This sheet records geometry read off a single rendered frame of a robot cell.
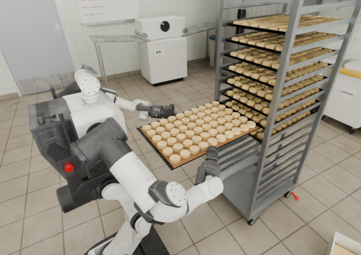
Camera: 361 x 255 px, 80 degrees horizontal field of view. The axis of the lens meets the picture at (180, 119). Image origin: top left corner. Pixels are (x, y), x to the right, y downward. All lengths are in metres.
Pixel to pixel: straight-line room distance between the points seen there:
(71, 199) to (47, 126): 0.39
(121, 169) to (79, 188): 0.40
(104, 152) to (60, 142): 0.21
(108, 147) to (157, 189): 0.19
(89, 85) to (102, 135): 0.21
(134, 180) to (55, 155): 0.33
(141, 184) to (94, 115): 0.30
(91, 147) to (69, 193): 0.44
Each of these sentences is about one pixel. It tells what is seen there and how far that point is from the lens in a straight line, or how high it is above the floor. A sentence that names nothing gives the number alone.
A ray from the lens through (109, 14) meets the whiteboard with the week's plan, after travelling 4.76.
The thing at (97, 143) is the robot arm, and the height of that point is 1.31.
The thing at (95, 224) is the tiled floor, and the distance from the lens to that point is 2.16.
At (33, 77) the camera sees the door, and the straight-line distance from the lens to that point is 4.96.
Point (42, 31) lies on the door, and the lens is 4.76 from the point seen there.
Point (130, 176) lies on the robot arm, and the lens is 0.65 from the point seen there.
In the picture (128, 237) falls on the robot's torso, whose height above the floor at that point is 0.46.
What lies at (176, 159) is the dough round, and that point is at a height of 1.02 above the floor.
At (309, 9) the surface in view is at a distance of 1.27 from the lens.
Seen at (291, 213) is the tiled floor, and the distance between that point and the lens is 2.25.
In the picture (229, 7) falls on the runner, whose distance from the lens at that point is 1.44.
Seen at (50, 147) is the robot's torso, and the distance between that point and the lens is 0.85.
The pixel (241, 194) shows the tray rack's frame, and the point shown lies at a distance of 2.05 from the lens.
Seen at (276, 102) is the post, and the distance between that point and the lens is 1.25.
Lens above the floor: 1.70
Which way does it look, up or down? 32 degrees down
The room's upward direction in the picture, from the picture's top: 2 degrees counter-clockwise
